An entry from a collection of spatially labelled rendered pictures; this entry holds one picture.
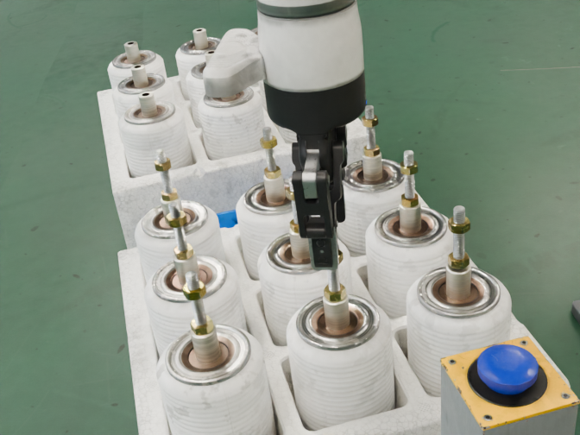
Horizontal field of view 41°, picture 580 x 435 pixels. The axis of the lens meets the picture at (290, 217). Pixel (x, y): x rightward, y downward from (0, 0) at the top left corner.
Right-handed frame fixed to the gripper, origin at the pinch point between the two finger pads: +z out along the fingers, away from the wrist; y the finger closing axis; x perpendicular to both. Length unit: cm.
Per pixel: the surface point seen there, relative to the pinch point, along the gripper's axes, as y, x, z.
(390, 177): 25.7, -3.9, 9.9
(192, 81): 58, 28, 10
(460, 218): 4.2, -10.9, 1.7
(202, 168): 42, 24, 17
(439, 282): 5.8, -9.2, 9.9
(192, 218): 17.4, 18.0, 9.9
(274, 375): 0.5, 6.7, 17.2
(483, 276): 6.7, -13.2, 9.9
